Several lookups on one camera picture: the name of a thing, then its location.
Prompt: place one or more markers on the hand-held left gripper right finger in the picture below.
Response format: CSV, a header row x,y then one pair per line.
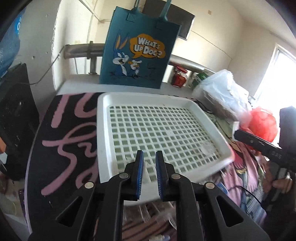
x,y
159,176

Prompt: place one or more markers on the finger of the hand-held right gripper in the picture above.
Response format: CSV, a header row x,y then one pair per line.
x,y
249,140

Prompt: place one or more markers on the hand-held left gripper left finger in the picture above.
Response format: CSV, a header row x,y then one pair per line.
x,y
139,176

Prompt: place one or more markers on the white plastic grid tray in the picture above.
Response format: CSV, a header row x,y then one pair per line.
x,y
161,120

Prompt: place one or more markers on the person's right hand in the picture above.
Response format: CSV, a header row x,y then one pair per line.
x,y
285,184

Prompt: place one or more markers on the red mesh bag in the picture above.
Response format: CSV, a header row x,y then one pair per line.
x,y
263,125

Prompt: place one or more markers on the window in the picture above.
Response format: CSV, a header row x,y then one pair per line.
x,y
277,76

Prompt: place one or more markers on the clear plastic bag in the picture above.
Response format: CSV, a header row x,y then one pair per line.
x,y
222,92

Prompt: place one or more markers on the green carton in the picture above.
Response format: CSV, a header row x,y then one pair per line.
x,y
198,80

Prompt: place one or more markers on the printed blanket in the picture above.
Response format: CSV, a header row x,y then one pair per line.
x,y
69,120

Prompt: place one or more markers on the red sauce jar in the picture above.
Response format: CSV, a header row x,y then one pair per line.
x,y
179,77

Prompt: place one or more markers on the teal cartoon rabbit tote bag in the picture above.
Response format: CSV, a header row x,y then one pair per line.
x,y
148,69

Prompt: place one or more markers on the black water dispenser cabinet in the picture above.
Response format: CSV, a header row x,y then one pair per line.
x,y
16,115

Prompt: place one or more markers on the blue water jug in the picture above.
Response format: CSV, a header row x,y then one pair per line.
x,y
9,51

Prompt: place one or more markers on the black wall television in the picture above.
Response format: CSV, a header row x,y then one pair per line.
x,y
185,23

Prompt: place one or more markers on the grey metal rail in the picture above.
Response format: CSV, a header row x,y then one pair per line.
x,y
78,51

